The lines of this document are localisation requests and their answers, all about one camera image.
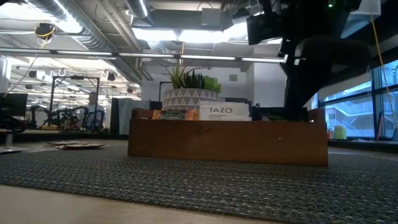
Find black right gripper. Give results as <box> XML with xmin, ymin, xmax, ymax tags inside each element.
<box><xmin>279</xmin><ymin>0</ymin><xmax>371</xmax><ymax>121</ymax></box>

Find grey woven placemat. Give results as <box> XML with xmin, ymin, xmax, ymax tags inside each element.
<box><xmin>0</xmin><ymin>141</ymin><xmax>398</xmax><ymax>224</ymax></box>

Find wooden three-compartment tea box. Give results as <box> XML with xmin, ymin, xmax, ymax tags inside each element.
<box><xmin>127</xmin><ymin>106</ymin><xmax>330</xmax><ymax>167</ymax></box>

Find person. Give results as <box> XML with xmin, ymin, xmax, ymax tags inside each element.
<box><xmin>83</xmin><ymin>92</ymin><xmax>106</xmax><ymax>130</ymax></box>

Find dark purple tea packet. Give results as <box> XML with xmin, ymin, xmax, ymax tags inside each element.
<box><xmin>251</xmin><ymin>106</ymin><xmax>309</xmax><ymax>122</ymax></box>

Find black computer monitor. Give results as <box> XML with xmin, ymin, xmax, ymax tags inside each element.
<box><xmin>0</xmin><ymin>92</ymin><xmax>29</xmax><ymax>118</ymax></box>

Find silver ventilation duct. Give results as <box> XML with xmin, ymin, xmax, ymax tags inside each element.
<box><xmin>23</xmin><ymin>0</ymin><xmax>147</xmax><ymax>85</ymax></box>

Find distant black robot arms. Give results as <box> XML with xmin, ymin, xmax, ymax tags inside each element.
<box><xmin>29</xmin><ymin>105</ymin><xmax>106</xmax><ymax>130</ymax></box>

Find succulent in patterned white pot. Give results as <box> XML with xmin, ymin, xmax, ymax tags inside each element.
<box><xmin>154</xmin><ymin>62</ymin><xmax>223</xmax><ymax>110</ymax></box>

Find grey cabinet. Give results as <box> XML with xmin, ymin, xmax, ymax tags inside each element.
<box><xmin>110</xmin><ymin>98</ymin><xmax>150</xmax><ymax>136</ymax></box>

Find white orange tea packet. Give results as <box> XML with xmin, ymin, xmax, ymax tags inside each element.
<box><xmin>198</xmin><ymin>101</ymin><xmax>251</xmax><ymax>122</ymax></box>

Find black yellow ceiling reel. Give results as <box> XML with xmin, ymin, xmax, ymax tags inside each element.
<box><xmin>34</xmin><ymin>22</ymin><xmax>57</xmax><ymax>40</ymax></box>

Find yellow hanging cable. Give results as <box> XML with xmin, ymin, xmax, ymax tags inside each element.
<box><xmin>369</xmin><ymin>14</ymin><xmax>398</xmax><ymax>128</ymax></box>

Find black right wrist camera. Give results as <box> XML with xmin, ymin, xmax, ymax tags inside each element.
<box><xmin>246</xmin><ymin>12</ymin><xmax>282</xmax><ymax>46</ymax></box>

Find yellow green container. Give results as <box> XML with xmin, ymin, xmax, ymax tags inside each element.
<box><xmin>334</xmin><ymin>125</ymin><xmax>348</xmax><ymax>141</ymax></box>

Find black metal rig frame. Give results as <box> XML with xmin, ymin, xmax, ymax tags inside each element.
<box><xmin>49</xmin><ymin>75</ymin><xmax>101</xmax><ymax>127</ymax></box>

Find ceiling light panel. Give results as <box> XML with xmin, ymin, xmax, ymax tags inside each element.
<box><xmin>132</xmin><ymin>21</ymin><xmax>249</xmax><ymax>45</ymax></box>

